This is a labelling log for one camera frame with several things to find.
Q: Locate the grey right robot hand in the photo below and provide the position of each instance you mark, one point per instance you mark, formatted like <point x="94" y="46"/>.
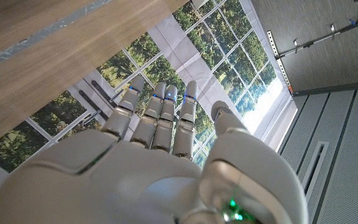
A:
<point x="135" y="183"/>

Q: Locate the printed window forest backdrop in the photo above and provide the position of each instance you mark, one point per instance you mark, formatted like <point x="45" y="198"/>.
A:
<point x="197" y="62"/>

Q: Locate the grey tape outline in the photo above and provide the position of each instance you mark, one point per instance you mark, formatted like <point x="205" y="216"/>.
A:
<point x="36" y="34"/>

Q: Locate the perforated white metal rail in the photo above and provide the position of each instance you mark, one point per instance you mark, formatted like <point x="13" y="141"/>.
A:
<point x="280" y="62"/>

